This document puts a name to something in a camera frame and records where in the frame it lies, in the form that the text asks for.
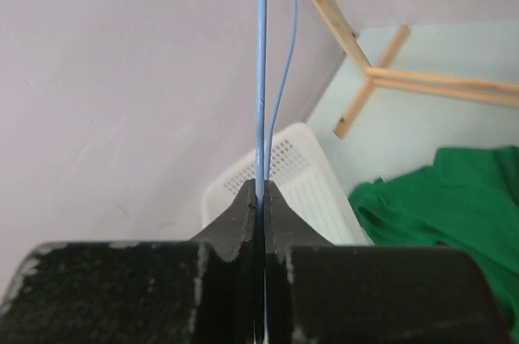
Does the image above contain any wooden clothes rack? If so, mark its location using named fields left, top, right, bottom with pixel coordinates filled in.
left=310, top=0, right=518, bottom=139

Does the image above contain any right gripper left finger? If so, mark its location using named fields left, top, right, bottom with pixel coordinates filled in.
left=1, top=181, right=258, bottom=343

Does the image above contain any blue wire hanger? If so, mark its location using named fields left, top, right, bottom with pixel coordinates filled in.
left=252, top=0, right=298, bottom=343

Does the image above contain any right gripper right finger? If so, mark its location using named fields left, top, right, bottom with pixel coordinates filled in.
left=264, top=182, right=513, bottom=343

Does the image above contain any green t shirt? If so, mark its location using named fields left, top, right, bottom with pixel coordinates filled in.
left=348, top=146, right=518, bottom=340

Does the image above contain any white plastic basket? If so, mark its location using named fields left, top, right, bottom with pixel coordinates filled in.
left=201, top=123, right=373, bottom=245

